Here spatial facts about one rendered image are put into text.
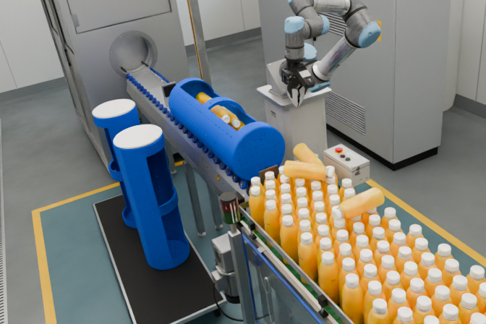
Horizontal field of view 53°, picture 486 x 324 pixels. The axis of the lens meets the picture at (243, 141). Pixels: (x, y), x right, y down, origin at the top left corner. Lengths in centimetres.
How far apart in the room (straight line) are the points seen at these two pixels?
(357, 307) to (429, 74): 264
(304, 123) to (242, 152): 63
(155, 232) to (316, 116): 117
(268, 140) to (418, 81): 192
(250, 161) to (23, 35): 529
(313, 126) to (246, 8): 525
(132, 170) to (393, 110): 206
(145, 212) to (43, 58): 461
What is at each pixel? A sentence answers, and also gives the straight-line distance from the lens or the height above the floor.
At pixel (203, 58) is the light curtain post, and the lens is 356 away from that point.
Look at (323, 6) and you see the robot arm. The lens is 214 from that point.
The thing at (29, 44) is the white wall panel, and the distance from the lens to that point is 720.
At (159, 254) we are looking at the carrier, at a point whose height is 28.
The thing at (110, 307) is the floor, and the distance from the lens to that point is 331.
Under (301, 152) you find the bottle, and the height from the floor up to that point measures 115.
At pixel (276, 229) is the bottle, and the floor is 99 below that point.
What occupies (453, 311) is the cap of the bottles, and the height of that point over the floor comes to 110.
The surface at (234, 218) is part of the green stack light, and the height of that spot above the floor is 118.
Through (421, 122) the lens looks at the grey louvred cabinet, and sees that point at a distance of 413.
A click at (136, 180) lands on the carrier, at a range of 281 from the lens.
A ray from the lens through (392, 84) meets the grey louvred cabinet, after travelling 378.
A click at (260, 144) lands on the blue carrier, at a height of 115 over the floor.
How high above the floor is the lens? 222
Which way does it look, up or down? 28 degrees down
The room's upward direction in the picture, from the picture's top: 8 degrees counter-clockwise
